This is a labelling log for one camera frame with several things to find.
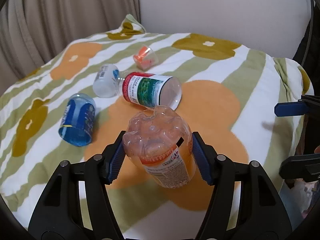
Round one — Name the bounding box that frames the orange label plastic cup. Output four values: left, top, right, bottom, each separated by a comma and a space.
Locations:
123, 106, 196, 189

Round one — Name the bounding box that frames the blue label plastic cup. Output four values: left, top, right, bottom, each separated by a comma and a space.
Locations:
58, 93, 95, 147

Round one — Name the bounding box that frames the red green label cup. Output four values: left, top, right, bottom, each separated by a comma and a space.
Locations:
120, 72, 182, 110

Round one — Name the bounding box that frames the small orange clear cup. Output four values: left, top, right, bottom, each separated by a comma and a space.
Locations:
133, 45, 159, 71

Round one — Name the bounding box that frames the black clothes rack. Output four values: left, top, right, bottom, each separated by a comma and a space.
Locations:
293, 0, 319, 69

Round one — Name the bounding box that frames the floral striped blanket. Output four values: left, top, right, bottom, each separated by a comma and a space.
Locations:
1, 15, 314, 239

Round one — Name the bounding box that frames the beige curtain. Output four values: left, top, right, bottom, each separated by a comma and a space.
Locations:
1, 0, 140, 92

